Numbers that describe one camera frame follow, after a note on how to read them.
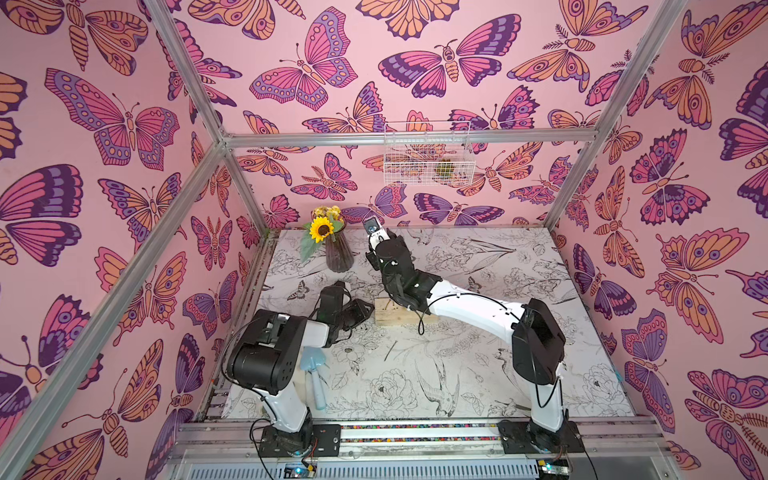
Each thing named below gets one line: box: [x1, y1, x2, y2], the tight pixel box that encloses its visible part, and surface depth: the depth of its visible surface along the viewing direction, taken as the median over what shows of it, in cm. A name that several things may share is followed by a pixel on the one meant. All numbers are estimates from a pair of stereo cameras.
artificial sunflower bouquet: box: [301, 205, 345, 262], surface depth 90 cm
